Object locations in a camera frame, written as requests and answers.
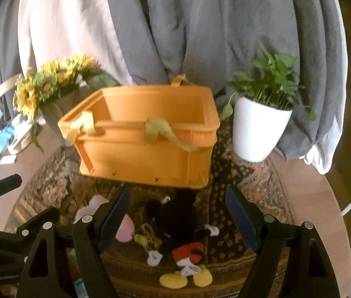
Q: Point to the orange plastic storage box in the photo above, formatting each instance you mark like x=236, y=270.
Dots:
x=138, y=161

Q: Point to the patterned brown rug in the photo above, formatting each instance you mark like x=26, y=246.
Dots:
x=240, y=173

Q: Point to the black mouse plush toy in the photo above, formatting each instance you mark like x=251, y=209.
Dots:
x=169, y=220

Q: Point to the yellow goggled plush toy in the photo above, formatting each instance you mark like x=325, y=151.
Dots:
x=146, y=239

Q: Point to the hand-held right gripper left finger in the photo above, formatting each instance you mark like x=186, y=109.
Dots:
x=113, y=220

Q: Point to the artificial sunflower bouquet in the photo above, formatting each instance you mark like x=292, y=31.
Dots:
x=26, y=96

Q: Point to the green plant in white pot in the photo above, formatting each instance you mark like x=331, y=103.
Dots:
x=256, y=130

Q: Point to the beige curtain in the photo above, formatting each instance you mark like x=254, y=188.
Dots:
x=70, y=21

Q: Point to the grey flower vase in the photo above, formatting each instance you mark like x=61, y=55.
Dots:
x=59, y=111

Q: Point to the grey curtain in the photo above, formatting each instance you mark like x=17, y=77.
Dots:
x=194, y=37

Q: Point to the pink plush toy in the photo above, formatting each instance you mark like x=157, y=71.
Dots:
x=125, y=231

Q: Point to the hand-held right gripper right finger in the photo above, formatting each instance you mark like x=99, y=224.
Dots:
x=240, y=220

